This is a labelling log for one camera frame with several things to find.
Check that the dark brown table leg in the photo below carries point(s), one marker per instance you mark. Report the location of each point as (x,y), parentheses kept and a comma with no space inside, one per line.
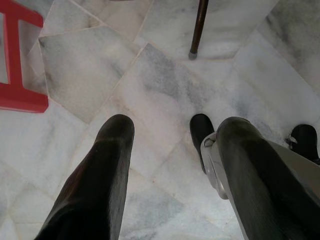
(199,25)

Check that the grey robot leg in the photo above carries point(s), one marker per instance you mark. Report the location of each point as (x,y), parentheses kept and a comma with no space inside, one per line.
(212,170)

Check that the red plastic stool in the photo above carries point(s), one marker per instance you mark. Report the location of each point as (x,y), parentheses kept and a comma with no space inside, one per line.
(15,82)

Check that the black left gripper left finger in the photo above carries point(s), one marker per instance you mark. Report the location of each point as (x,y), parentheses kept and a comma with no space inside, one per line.
(100,180)

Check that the black robot foot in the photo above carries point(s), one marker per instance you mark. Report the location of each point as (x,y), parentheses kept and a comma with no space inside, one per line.
(306,140)
(201,130)

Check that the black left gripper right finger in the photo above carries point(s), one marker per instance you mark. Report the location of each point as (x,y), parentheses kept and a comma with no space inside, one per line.
(250,175)

